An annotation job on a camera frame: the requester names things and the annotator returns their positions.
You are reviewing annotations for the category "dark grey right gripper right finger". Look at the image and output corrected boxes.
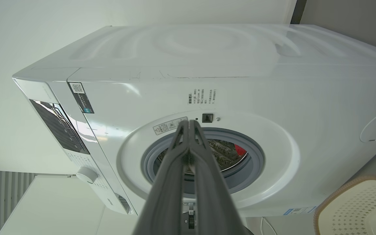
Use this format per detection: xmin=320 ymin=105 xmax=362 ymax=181
xmin=190 ymin=120 xmax=251 ymax=235

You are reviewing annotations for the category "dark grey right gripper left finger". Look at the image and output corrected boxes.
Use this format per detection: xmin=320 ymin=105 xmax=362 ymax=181
xmin=133 ymin=121 xmax=190 ymax=235

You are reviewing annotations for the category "red jersey garment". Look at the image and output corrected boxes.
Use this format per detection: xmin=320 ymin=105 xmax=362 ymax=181
xmin=233 ymin=145 xmax=248 ymax=157

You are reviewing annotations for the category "silver metal door hinge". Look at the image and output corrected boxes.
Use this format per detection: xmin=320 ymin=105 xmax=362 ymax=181
xmin=183 ymin=202 xmax=198 ymax=229

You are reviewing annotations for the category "stainless steel washing machine drum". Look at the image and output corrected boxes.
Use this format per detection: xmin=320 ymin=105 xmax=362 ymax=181
xmin=157 ymin=139 xmax=249 ymax=172

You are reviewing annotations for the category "white round control knob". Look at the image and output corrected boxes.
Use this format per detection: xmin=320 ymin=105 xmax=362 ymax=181
xmin=76 ymin=167 xmax=99 ymax=184

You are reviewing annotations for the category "cream perforated laundry basket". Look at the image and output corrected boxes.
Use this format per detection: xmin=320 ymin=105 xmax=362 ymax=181
xmin=314 ymin=175 xmax=376 ymax=235

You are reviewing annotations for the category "grey warning sticker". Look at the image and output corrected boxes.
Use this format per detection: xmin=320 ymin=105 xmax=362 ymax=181
xmin=153 ymin=117 xmax=188 ymax=135

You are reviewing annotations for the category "printed text notice label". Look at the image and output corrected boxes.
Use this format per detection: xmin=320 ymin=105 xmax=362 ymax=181
xmin=187 ymin=89 xmax=217 ymax=105

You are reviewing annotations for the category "blue energy label sticker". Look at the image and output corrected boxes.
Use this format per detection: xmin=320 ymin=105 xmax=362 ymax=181
xmin=283 ymin=206 xmax=318 ymax=216

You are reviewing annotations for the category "white front-load washing machine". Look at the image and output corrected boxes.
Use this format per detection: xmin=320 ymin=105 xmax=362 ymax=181
xmin=12 ymin=23 xmax=376 ymax=217

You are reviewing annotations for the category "white cabinet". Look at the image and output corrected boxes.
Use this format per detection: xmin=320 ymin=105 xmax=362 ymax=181
xmin=0 ymin=175 xmax=137 ymax=235

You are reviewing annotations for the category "dark QR code label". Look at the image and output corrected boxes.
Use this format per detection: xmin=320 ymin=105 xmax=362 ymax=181
xmin=69 ymin=82 xmax=95 ymax=114

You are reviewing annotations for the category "black glossy control panel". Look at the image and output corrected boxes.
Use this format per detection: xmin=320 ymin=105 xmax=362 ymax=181
xmin=29 ymin=99 xmax=90 ymax=155

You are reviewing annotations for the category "grey slatted panel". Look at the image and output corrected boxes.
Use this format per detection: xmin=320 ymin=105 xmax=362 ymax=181
xmin=0 ymin=169 xmax=38 ymax=235

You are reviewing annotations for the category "black baseboard strip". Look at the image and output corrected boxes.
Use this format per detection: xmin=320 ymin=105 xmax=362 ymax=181
xmin=290 ymin=0 xmax=307 ymax=24

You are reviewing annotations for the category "thin white cable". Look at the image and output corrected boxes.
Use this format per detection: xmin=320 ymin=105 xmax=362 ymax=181
xmin=260 ymin=217 xmax=278 ymax=235

